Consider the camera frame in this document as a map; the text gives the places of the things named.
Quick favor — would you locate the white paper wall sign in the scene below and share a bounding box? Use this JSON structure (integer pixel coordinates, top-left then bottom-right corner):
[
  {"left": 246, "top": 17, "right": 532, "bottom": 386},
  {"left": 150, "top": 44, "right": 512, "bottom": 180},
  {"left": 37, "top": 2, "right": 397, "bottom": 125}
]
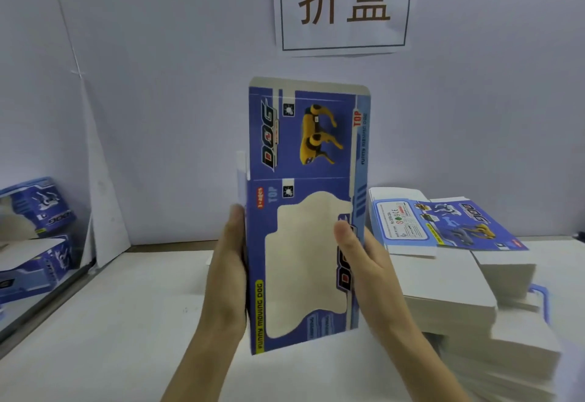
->
[{"left": 272, "top": 0, "right": 420, "bottom": 58}]

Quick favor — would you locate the person's right forearm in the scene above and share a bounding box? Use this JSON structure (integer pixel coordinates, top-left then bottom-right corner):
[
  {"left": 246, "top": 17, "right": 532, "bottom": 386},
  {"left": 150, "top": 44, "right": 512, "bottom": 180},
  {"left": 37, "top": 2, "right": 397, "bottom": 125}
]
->
[{"left": 377, "top": 313, "right": 473, "bottom": 402}]

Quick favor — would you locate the blue dog-print cardboard box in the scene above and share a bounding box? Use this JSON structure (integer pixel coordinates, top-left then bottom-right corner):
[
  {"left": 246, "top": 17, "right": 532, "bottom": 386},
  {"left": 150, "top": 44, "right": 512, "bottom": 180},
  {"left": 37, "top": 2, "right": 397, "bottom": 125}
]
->
[{"left": 236, "top": 76, "right": 372, "bottom": 357}]

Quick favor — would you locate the person's left hand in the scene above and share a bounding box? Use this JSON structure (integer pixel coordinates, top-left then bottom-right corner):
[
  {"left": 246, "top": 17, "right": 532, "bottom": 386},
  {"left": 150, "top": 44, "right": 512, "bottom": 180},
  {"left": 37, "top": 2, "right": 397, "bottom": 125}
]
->
[{"left": 199, "top": 203, "right": 250, "bottom": 340}]

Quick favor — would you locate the person's right hand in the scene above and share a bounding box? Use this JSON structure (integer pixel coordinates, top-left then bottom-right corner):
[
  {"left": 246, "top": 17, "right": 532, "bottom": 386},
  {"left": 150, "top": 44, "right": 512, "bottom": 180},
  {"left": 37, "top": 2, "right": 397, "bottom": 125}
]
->
[{"left": 333, "top": 220, "right": 419, "bottom": 336}]

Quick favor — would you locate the person's left forearm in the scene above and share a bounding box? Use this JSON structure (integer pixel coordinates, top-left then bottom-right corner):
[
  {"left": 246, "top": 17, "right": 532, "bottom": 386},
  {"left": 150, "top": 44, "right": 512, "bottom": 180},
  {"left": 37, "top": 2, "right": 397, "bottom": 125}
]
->
[{"left": 161, "top": 324, "right": 246, "bottom": 402}]

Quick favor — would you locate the pile of blue boxes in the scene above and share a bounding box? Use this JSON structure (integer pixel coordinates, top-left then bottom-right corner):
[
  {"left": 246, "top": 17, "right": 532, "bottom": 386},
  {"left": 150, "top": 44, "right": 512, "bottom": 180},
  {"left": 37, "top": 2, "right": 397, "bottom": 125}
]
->
[{"left": 0, "top": 176, "right": 82, "bottom": 307}]

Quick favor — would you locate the stack of boxes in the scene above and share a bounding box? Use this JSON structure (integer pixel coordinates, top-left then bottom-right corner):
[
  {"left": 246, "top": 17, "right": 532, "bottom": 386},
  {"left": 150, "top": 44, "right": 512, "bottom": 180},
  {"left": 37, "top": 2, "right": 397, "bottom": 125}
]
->
[{"left": 367, "top": 186, "right": 565, "bottom": 400}]

